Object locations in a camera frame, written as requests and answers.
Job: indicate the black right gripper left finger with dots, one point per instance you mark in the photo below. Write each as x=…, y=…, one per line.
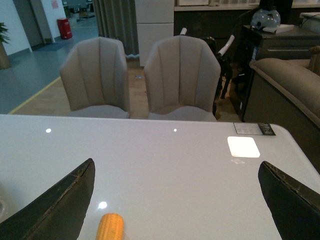
x=58, y=213

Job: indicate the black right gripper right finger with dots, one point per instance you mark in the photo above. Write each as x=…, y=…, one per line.
x=295, y=208

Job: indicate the yellow corn cob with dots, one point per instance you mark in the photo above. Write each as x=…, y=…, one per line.
x=111, y=227

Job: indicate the table label sticker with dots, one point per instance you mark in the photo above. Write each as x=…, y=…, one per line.
x=243, y=128

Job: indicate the beige sofa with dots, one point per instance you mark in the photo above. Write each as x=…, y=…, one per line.
x=287, y=93

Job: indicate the beige chair left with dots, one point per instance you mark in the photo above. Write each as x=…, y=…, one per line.
x=96, y=80

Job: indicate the beige chair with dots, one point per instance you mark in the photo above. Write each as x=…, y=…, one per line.
x=181, y=77
x=96, y=80

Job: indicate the potted plant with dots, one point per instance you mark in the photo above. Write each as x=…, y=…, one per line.
x=4, y=59

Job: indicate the dark cabinet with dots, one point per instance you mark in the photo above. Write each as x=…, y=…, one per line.
x=257, y=44

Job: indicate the beige chair right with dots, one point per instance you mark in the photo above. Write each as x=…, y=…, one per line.
x=181, y=77

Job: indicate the red fire extinguisher box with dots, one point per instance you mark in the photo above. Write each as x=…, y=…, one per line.
x=64, y=28

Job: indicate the blue grey helmet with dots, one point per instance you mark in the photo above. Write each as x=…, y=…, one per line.
x=265, y=18

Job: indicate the grey curtain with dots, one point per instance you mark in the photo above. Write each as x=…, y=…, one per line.
x=116, y=19

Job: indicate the white cabinet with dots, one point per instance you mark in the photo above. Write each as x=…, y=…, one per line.
x=154, y=22

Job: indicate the black robot with white handles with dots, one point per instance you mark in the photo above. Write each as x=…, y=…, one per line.
x=226, y=72

